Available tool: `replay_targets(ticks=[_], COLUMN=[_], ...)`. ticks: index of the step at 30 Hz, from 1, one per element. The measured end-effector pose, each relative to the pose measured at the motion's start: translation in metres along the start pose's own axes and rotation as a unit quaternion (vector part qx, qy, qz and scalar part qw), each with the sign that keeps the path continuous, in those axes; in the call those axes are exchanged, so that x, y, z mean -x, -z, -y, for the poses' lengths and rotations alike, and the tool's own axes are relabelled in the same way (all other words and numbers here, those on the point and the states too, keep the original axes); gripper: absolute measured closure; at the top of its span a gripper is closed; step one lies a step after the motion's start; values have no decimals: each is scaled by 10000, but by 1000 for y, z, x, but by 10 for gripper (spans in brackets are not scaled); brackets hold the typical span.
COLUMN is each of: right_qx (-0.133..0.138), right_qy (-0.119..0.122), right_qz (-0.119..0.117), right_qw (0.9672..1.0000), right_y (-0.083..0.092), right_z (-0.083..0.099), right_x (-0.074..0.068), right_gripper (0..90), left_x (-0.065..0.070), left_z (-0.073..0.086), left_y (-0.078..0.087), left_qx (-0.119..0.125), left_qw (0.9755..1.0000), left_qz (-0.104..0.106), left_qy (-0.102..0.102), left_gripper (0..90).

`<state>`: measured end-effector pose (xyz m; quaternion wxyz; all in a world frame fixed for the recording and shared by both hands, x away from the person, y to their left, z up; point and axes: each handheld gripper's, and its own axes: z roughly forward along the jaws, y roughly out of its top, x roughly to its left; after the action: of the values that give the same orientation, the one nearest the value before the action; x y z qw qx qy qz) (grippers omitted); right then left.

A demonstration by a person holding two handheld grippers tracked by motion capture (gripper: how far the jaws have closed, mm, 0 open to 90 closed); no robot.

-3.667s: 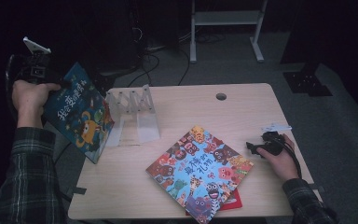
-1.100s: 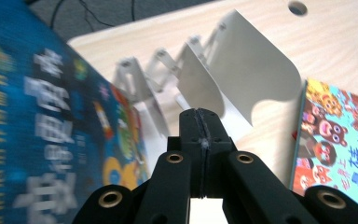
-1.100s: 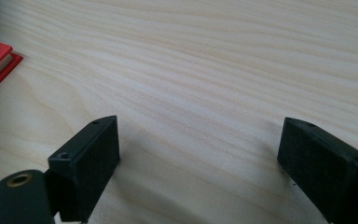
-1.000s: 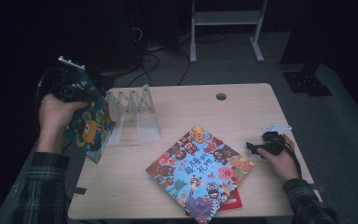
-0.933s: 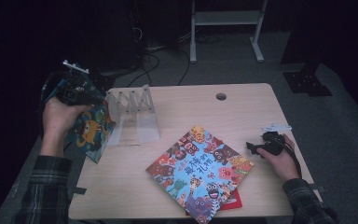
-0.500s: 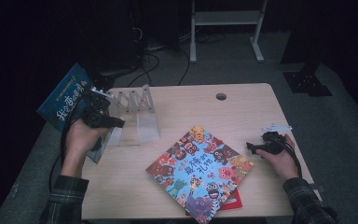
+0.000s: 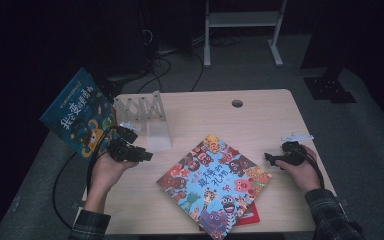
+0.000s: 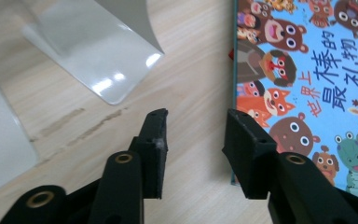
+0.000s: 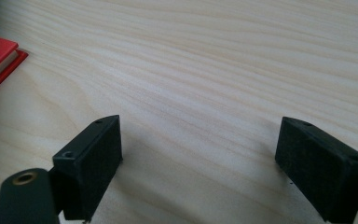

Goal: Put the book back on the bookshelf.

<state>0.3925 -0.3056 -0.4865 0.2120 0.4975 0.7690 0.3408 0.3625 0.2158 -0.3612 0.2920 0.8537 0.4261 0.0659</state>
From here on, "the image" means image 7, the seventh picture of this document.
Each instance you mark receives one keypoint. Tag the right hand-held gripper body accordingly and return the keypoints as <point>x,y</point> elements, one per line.
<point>293,153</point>

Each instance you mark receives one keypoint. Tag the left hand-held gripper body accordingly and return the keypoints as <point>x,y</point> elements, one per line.
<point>121,151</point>

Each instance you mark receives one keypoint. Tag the clear acrylic book stand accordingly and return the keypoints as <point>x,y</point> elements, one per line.
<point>156,136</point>

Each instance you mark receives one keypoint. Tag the dark blue picture book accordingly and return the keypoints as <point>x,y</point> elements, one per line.
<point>76,113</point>

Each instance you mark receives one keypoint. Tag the red picture book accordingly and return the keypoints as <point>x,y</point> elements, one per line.
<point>251,215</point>

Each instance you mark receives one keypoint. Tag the light blue monster picture book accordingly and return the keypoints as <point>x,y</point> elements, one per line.
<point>213,180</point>

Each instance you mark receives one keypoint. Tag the person's right hand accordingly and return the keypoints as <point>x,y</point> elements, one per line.
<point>305,176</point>

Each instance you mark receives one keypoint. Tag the person's left hand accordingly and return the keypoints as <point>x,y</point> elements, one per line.
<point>103,176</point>

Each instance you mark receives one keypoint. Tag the grey table grommet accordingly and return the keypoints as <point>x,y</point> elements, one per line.
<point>237,103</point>

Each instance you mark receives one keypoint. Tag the black floor base plate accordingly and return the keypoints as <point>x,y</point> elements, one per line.
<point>326,88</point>

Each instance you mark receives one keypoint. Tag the white metal stand frame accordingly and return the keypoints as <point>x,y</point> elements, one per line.
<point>243,19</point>

